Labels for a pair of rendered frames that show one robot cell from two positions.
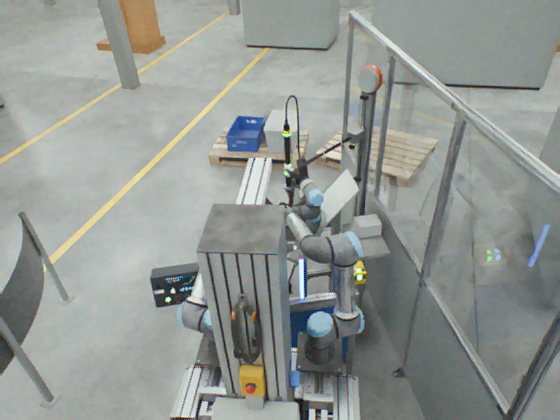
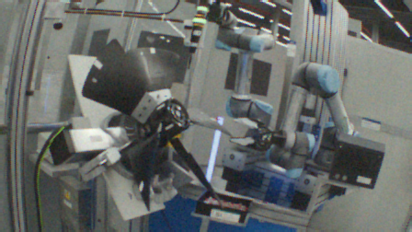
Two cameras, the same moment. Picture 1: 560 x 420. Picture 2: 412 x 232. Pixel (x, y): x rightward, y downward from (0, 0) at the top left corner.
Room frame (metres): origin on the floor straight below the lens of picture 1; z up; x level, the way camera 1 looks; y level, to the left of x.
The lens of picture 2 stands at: (3.21, 0.70, 1.37)
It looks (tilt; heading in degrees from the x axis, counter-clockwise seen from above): 7 degrees down; 213
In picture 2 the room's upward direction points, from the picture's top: 11 degrees clockwise
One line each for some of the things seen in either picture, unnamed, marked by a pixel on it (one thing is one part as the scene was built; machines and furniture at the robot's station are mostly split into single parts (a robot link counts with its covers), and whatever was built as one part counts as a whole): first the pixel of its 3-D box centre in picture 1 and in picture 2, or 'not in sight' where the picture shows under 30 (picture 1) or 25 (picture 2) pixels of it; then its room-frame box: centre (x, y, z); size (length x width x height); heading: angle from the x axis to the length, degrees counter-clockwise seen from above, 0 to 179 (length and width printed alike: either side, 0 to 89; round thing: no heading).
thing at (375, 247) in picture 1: (365, 239); (63, 162); (2.33, -0.63, 0.85); 0.36 x 0.24 x 0.03; 6
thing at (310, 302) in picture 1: (286, 306); (224, 200); (1.78, -0.04, 0.82); 0.90 x 0.04 x 0.08; 96
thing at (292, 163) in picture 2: not in sight; (293, 163); (1.78, 0.25, 1.08); 0.11 x 0.08 x 0.11; 64
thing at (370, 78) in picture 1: (370, 79); not in sight; (2.63, -0.64, 1.88); 0.16 x 0.07 x 0.16; 41
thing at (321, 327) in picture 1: (321, 329); (261, 113); (1.31, -0.18, 1.20); 0.13 x 0.12 x 0.14; 103
